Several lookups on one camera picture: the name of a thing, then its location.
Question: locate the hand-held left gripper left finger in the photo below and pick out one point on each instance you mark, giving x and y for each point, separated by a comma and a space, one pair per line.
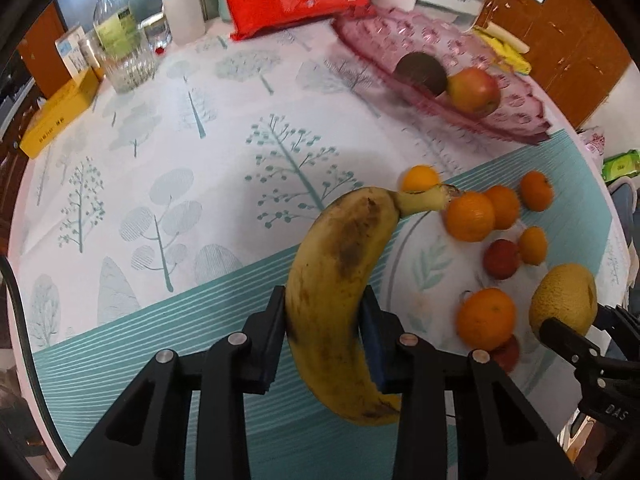
267, 345

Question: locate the ribbed drinking glass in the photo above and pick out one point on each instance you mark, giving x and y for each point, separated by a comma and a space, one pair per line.
132, 70

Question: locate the white squeeze bottle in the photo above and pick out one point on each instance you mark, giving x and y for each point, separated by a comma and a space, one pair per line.
182, 10

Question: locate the red yellow apple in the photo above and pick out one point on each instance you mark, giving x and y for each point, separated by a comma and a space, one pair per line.
472, 91

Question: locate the spotted yellow banana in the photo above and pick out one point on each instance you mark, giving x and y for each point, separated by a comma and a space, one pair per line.
335, 285

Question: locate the green wipes packet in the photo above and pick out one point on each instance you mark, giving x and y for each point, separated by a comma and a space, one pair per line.
622, 165

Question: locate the wooden glass-door cabinet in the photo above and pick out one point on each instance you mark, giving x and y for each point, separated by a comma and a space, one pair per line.
40, 45

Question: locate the small glass jar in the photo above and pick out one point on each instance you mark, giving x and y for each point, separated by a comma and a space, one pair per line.
157, 30

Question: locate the white rolled paper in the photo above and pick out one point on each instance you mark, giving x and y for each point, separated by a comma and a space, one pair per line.
507, 37

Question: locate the dark brown avocado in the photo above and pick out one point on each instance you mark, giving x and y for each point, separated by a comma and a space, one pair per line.
420, 72

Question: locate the yellow packet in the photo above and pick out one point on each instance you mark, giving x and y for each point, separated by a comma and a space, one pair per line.
512, 57

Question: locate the green-label plastic bottle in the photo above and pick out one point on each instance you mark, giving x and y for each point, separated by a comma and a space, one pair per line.
112, 15

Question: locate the white and blue box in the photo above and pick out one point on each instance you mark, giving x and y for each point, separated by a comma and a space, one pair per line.
70, 52

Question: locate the yellow cardboard box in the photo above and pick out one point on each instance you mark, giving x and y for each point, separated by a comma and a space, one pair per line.
60, 112

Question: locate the small yellowish orange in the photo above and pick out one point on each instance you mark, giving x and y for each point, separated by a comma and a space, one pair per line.
420, 179

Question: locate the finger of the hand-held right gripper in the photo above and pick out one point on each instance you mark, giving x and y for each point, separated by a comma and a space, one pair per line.
567, 342
617, 325

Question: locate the pink and white packet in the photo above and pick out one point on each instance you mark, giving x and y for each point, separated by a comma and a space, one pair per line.
595, 142

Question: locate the small red fruit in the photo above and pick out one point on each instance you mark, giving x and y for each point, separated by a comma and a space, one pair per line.
500, 258
507, 355

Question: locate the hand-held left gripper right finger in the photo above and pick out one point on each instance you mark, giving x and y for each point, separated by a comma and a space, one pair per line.
371, 345

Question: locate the pink glass fruit tray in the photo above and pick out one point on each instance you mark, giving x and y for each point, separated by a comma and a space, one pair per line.
515, 110

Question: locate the yellow pear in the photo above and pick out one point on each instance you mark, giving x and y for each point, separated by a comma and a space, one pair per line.
562, 295

